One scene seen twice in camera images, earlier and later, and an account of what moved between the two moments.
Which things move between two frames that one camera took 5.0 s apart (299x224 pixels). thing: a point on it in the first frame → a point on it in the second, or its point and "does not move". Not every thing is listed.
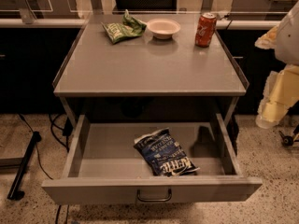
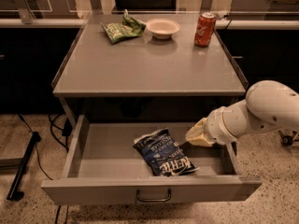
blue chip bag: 161,151 does not move
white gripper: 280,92 → 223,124
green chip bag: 130,27 does not move
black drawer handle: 155,200 does not move
